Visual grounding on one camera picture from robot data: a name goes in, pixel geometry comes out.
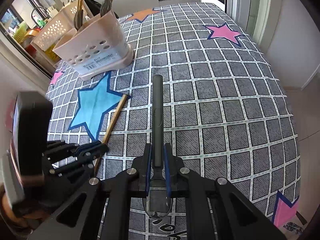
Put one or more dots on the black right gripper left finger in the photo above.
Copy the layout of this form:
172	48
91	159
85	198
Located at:
100	209

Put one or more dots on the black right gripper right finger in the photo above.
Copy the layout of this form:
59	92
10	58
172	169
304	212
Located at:
215	209

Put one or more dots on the chrome kitchen faucet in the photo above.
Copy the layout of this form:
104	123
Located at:
41	11

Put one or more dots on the grey checkered tablecloth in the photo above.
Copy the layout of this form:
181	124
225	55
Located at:
225	112

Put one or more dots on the beige plastic utensil holder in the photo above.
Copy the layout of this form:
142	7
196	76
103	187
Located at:
98	46

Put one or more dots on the beige perforated storage rack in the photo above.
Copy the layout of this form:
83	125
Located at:
58	26

